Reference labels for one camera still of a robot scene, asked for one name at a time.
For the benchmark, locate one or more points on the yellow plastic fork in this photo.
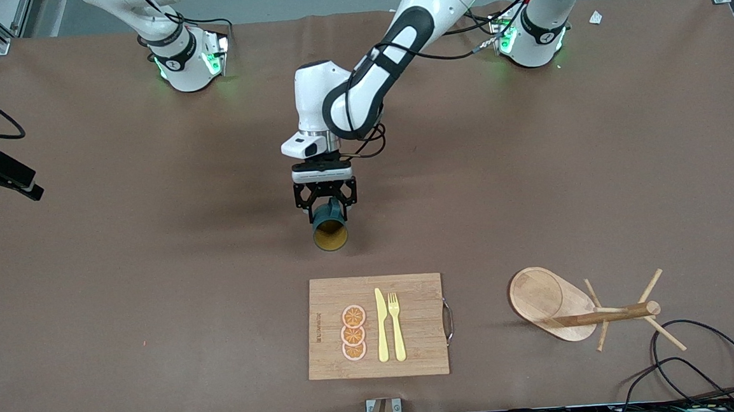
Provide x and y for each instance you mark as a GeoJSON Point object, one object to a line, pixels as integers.
{"type": "Point", "coordinates": [398, 338]}

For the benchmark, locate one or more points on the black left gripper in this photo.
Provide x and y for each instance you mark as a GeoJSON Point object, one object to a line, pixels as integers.
{"type": "Point", "coordinates": [325, 191]}

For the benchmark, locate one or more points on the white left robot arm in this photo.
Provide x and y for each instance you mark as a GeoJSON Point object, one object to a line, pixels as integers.
{"type": "Point", "coordinates": [431, 4]}

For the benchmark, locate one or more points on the brown table mat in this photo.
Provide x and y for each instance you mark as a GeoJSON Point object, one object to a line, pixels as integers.
{"type": "Point", "coordinates": [153, 257]}

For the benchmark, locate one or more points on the white paper scrap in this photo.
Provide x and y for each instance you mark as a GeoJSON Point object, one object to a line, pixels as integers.
{"type": "Point", "coordinates": [596, 18]}

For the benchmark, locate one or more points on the orange slice toy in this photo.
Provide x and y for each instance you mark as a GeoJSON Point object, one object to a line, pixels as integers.
{"type": "Point", "coordinates": [354, 316]}

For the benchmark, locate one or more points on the teal mug with yellow inside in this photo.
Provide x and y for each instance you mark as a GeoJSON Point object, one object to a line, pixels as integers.
{"type": "Point", "coordinates": [330, 234]}

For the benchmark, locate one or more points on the wooden mug tree stand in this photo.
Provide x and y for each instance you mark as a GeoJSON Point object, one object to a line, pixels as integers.
{"type": "Point", "coordinates": [538, 297]}

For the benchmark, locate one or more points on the yellow plastic knife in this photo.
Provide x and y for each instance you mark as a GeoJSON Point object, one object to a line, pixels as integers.
{"type": "Point", "coordinates": [382, 326]}

